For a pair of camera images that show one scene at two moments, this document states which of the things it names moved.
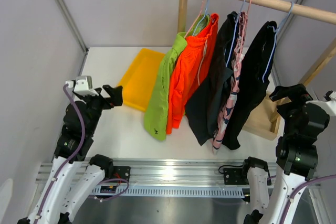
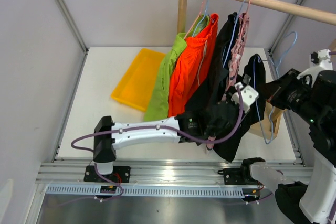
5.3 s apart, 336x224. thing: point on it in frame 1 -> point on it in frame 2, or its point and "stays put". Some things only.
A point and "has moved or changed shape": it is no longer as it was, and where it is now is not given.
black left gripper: x=116 y=98 -> x=238 y=108
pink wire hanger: x=201 y=9 stays put
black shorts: x=256 y=66 has moved or changed shape
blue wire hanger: x=275 y=30 -> x=269 y=141
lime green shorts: x=156 y=118 stays put
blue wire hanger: x=206 y=13 stays put
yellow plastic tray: x=138 y=82 stays put
